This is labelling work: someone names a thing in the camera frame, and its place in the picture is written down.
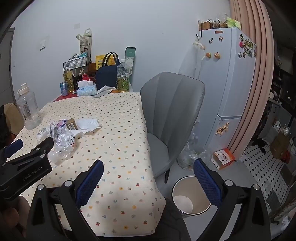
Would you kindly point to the grey crumpled cloth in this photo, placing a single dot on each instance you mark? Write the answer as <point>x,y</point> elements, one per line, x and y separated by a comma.
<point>105,90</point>

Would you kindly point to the small brown box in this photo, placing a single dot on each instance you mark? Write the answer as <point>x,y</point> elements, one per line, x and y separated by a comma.
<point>71,124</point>

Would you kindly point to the orange and white box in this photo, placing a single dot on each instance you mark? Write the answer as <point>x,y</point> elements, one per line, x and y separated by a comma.
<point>223,160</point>

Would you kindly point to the white round waste bin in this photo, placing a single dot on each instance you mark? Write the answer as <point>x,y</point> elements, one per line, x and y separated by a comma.
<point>182,187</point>

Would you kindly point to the floral print tablecloth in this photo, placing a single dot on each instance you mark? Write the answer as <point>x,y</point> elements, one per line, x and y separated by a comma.
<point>115,139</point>

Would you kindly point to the hanging white mesh bag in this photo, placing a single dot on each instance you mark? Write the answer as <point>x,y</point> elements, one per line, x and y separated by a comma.
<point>198,45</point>

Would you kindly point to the brown cardboard box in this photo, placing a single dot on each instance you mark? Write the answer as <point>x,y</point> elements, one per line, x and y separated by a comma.
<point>278,146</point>

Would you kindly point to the navy lunch bag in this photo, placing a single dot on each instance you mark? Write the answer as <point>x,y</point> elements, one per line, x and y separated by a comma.
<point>106,76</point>

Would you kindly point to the yellow snack packet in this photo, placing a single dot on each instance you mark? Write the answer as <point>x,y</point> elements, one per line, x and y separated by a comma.
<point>100,61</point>

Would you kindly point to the blue drink carton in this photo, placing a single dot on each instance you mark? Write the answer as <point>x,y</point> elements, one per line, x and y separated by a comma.
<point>64,89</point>

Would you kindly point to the white refrigerator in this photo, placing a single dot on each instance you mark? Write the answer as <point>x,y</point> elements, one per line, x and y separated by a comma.
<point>222,92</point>

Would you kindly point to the red bag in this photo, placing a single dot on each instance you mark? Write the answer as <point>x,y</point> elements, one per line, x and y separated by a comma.
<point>286,155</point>

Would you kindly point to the white paper bag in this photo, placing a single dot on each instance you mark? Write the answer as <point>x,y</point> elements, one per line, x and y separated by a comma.
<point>85,45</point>

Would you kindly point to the green card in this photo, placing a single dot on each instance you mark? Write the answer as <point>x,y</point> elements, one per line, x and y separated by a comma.
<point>233,23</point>

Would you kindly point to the clear water jug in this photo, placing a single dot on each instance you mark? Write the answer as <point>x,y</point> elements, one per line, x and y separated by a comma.
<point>29,109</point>

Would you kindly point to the pink curtain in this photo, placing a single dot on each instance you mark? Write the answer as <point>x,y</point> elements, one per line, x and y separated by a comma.
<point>254,92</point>

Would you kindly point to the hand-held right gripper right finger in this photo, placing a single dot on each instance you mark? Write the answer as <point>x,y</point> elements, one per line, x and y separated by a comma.
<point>205,183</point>

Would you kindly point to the figurine magnet cluster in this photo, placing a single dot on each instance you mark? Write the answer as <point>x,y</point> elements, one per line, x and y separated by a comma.
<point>222,129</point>

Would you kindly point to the purple wrapper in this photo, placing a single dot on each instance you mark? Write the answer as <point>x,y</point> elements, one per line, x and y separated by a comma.
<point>61,124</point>

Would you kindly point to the large white tissue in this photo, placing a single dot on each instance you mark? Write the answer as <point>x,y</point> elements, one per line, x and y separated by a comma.
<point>87,124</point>

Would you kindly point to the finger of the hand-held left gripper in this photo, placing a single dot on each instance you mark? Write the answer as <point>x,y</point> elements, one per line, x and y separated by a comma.
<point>44,144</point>
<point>14,146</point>

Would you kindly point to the white paper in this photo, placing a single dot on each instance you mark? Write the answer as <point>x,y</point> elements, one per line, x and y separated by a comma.
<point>53,131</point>

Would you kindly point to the grey upholstered chair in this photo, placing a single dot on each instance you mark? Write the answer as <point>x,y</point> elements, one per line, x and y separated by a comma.
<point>171,104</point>

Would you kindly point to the burger fridge magnet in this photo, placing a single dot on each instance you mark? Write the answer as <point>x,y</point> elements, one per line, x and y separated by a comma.
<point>208,55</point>

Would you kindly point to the kitchen counter cabinet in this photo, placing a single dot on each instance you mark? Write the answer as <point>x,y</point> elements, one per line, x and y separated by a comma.
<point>279,92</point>

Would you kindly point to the red table runner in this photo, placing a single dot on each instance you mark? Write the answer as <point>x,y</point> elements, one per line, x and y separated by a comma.
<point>57,96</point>

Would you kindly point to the plastic wrapper with red label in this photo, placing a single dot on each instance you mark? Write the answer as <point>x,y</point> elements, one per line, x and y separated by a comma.
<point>68,141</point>

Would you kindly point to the person's left hand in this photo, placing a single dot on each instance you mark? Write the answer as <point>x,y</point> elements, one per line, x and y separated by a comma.
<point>16,215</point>

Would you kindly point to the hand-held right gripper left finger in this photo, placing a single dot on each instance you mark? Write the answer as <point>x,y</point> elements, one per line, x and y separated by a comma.
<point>90,183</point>

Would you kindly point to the clear plastic bag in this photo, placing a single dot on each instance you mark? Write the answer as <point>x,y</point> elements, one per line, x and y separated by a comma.
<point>189,157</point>

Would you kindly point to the tall green box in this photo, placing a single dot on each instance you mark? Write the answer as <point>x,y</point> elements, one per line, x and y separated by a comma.
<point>130,54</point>

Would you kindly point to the blue tissue pack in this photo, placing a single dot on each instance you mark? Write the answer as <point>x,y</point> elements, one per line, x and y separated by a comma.
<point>86,90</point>

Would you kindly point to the red container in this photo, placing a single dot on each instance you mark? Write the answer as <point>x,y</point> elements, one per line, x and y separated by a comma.
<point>86,77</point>

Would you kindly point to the large green tea bottle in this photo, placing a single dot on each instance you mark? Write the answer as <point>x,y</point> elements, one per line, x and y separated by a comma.
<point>123,78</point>

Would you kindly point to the small white packet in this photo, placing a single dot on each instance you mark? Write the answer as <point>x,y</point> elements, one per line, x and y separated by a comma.
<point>42,133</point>

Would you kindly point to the person's dark-clothed leg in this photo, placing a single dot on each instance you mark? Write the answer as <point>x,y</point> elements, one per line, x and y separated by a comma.
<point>171,222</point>

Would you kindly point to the cluster of fridge magnets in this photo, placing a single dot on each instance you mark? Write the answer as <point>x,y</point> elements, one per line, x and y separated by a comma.
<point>248,46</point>

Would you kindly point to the white light switch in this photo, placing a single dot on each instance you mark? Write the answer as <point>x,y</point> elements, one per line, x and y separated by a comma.
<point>42,45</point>

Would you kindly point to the tan fabric bag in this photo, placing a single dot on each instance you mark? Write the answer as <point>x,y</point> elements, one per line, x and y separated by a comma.
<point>12,115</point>

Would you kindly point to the black cloth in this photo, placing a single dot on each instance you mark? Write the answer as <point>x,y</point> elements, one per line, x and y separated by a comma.
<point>261,143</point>

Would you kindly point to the clear plastic film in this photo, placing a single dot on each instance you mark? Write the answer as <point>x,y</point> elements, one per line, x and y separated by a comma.
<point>57,158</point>

